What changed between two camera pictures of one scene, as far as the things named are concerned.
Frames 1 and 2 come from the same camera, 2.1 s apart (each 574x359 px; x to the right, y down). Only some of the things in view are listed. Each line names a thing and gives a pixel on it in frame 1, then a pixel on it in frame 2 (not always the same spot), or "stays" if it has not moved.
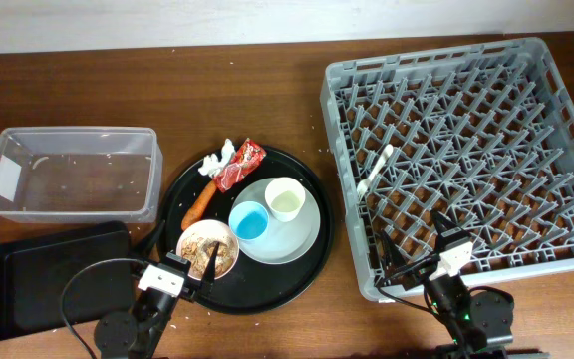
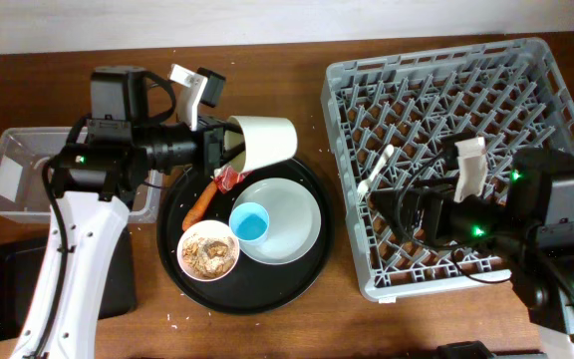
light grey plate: (284, 241) stays
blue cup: (248, 220) stays
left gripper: (147, 245) -> (215, 134)
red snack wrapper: (245, 161) stays
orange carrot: (198, 206) stays
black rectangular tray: (25, 279) stays
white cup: (285, 196) -> (266, 140)
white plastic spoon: (363, 185) stays
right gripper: (396, 261) -> (441, 196)
